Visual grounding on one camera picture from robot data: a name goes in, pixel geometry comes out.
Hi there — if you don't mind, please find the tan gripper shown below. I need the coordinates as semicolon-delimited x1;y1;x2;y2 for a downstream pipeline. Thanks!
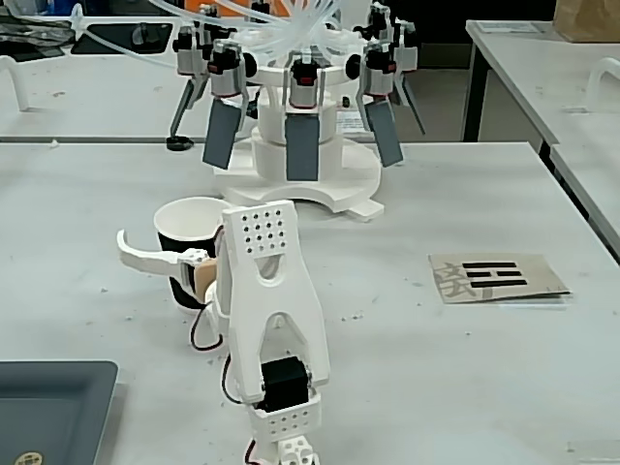
115;229;219;300

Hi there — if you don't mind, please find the black paper cup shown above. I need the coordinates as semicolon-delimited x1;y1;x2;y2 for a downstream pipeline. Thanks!
153;196;227;315

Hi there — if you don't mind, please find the white dispenser machine base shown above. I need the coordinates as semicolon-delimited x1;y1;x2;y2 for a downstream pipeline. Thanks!
212;62;387;224

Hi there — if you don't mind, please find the dark blue plastic tray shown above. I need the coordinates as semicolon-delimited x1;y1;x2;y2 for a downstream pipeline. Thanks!
0;358;120;465

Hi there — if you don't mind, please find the printed white paper label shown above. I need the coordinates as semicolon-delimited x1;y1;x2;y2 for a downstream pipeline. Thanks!
336;110;367;133

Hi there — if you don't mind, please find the orange box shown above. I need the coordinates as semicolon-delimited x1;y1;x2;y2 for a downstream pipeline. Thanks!
186;0;292;16

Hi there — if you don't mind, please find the clear plastic tube bundle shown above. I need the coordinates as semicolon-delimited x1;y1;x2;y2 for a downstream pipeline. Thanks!
149;0;359;64

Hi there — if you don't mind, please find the cardboard card with black bars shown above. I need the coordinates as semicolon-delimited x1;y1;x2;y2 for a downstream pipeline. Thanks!
428;252;574;305

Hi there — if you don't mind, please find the white side table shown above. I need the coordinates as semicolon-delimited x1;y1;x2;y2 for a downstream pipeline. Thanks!
549;139;620;256
464;18;620;146

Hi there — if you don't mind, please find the white paper sheet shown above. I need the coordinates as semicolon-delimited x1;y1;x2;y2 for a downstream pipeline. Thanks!
477;19;542;35

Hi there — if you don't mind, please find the brown paper bag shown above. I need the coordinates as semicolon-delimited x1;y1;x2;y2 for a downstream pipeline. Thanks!
551;0;620;44

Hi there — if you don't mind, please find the white curved handle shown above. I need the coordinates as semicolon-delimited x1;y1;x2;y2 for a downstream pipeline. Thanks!
586;56;620;113
0;54;30;113

